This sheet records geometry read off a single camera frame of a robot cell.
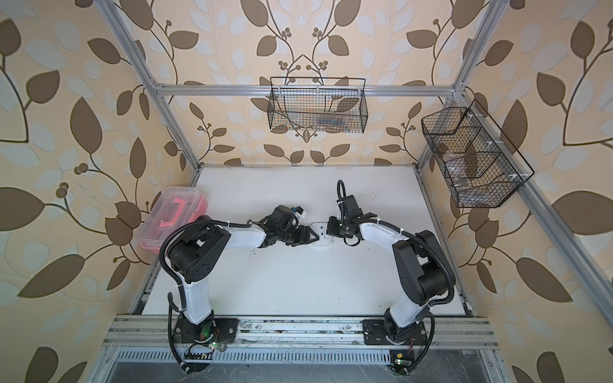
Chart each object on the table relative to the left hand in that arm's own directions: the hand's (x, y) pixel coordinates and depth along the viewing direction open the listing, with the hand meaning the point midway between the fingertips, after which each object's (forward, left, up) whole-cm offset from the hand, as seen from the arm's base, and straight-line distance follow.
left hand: (313, 236), depth 92 cm
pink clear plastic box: (+8, +54, +7) cm, 55 cm away
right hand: (+3, -6, 0) cm, 7 cm away
